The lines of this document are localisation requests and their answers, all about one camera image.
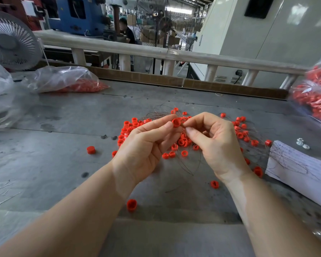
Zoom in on person's left hand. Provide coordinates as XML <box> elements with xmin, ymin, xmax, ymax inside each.
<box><xmin>111</xmin><ymin>114</ymin><xmax>184</xmax><ymax>198</ymax></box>

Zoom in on person's right hand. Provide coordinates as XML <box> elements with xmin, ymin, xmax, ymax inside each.
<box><xmin>181</xmin><ymin>112</ymin><xmax>252</xmax><ymax>185</ymax></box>

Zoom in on pile of red plastic rings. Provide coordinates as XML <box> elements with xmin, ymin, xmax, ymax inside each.
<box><xmin>112</xmin><ymin>108</ymin><xmax>274</xmax><ymax>189</ymax></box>

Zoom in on person's left forearm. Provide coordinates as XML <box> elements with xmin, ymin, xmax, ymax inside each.
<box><xmin>0</xmin><ymin>167</ymin><xmax>133</xmax><ymax>257</ymax></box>

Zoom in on person's right forearm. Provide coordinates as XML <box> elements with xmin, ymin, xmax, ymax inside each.
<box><xmin>223</xmin><ymin>174</ymin><xmax>321</xmax><ymax>257</ymax></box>

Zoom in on brown wooden board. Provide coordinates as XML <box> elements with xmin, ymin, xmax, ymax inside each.
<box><xmin>37</xmin><ymin>60</ymin><xmax>290</xmax><ymax>100</ymax></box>

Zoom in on white paper sheet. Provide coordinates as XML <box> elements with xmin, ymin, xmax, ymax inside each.
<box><xmin>265</xmin><ymin>140</ymin><xmax>321</xmax><ymax>212</ymax></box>

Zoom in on clear bag with red pieces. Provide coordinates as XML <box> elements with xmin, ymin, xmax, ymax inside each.
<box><xmin>24</xmin><ymin>66</ymin><xmax>110</xmax><ymax>94</ymax></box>

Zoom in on large clear bag red pieces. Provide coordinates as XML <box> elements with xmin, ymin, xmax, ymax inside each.
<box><xmin>290</xmin><ymin>45</ymin><xmax>321</xmax><ymax>126</ymax></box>

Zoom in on white metal railing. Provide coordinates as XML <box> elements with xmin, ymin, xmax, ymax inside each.
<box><xmin>34</xmin><ymin>30</ymin><xmax>310</xmax><ymax>90</ymax></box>

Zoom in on large grey machine cabinet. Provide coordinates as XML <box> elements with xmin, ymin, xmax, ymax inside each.
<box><xmin>192</xmin><ymin>0</ymin><xmax>321</xmax><ymax>89</ymax></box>

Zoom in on blue industrial machine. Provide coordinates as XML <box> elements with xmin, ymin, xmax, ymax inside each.
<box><xmin>48</xmin><ymin>0</ymin><xmax>108</xmax><ymax>37</ymax></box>

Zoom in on crumpled clear plastic bag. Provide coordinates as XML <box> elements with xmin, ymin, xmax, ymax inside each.
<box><xmin>0</xmin><ymin>61</ymin><xmax>26</xmax><ymax>129</ymax></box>

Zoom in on white desk fan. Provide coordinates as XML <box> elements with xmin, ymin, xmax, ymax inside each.
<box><xmin>0</xmin><ymin>9</ymin><xmax>44</xmax><ymax>71</ymax></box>

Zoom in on red industrial machine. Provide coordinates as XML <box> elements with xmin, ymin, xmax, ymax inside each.
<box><xmin>0</xmin><ymin>0</ymin><xmax>44</xmax><ymax>31</ymax></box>

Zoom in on black pedestal fan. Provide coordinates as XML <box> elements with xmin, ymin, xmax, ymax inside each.
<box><xmin>156</xmin><ymin>16</ymin><xmax>174</xmax><ymax>75</ymax></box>

